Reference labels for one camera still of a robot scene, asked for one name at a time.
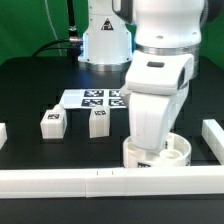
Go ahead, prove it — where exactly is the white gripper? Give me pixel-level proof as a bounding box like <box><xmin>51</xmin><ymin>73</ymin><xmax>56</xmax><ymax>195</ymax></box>
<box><xmin>120</xmin><ymin>50</ymin><xmax>194</xmax><ymax>152</ymax></box>

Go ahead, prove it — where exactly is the white round stool seat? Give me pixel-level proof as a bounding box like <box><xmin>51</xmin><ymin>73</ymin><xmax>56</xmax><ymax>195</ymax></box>
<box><xmin>123</xmin><ymin>133</ymin><xmax>192</xmax><ymax>168</ymax></box>

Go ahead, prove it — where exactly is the white front barrier rail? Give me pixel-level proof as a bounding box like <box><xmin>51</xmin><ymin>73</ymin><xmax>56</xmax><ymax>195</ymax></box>
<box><xmin>0</xmin><ymin>166</ymin><xmax>224</xmax><ymax>199</ymax></box>

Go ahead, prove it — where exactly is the thin grey cable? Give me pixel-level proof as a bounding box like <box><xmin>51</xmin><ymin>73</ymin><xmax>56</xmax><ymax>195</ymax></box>
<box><xmin>44</xmin><ymin>0</ymin><xmax>64</xmax><ymax>57</ymax></box>

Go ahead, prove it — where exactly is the white left barrier rail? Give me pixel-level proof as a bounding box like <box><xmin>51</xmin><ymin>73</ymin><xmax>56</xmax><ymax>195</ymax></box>
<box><xmin>0</xmin><ymin>123</ymin><xmax>7</xmax><ymax>150</ymax></box>

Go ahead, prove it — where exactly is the white sheet with tags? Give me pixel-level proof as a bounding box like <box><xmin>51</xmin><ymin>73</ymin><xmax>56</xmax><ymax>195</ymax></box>
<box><xmin>59</xmin><ymin>89</ymin><xmax>125</xmax><ymax>109</ymax></box>

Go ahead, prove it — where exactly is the black cable with connector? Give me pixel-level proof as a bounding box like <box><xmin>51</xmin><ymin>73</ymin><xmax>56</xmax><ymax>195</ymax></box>
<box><xmin>32</xmin><ymin>0</ymin><xmax>84</xmax><ymax>63</ymax></box>

